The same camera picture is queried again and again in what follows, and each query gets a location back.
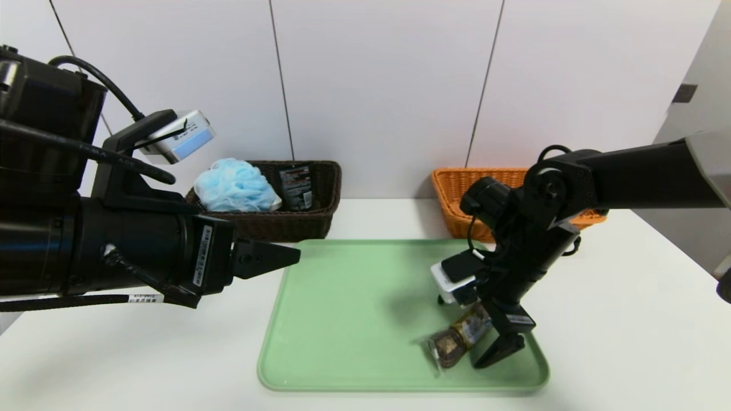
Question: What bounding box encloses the black cosmetic tube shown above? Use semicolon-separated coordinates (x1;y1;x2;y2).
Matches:
278;164;314;212

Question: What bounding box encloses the black left camera bracket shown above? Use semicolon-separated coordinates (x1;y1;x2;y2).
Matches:
91;108;200;215

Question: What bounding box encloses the blue mesh bath loofah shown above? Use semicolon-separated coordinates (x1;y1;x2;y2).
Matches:
193;158;283;213

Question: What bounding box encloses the orange wicker basket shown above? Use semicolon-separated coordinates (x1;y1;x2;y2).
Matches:
431;167;608;243

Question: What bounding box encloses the green plastic tray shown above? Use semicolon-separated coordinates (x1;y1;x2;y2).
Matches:
257;239;550;393

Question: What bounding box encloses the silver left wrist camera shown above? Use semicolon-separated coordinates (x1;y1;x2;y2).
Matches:
137;110;216;166

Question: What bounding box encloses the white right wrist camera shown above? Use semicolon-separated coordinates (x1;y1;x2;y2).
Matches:
430;251;486;306

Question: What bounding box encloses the dark brown wicker basket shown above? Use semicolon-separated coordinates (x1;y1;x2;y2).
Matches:
186;160;342;243

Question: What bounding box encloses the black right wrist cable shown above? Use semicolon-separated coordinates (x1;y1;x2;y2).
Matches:
467;144;582;260

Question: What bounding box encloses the gold chocolate pack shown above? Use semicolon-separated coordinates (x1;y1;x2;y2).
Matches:
421;303;493;377

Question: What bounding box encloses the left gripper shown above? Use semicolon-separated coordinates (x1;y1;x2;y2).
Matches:
77;196;302;309

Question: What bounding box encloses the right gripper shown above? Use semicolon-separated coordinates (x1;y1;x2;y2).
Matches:
473;226;581;369

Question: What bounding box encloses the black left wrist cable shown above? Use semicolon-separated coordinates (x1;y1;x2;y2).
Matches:
0;55;200;312

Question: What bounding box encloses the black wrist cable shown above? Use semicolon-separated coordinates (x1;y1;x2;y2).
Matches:
467;144;582;260
0;55;200;312

